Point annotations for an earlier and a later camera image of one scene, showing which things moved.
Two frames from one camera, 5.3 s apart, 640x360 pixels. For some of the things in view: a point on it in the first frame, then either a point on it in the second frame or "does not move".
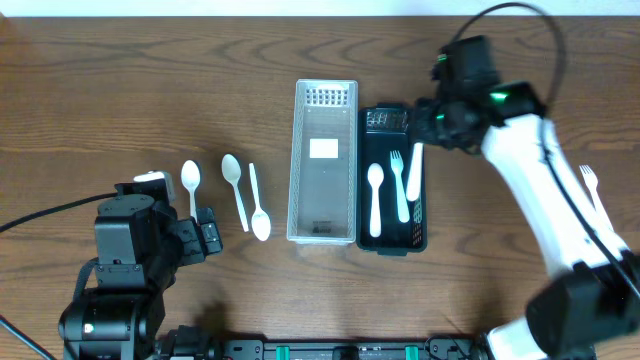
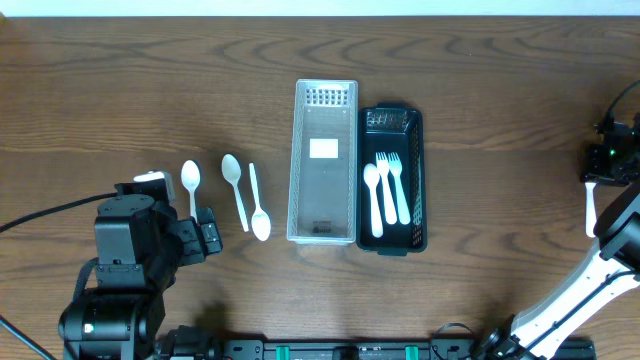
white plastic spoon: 375,176 does not move
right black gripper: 423,126 to 602,171
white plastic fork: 397,167 does not move
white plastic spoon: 260,222 does not move
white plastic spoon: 232,169 does not move
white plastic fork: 415,178 to 383,169
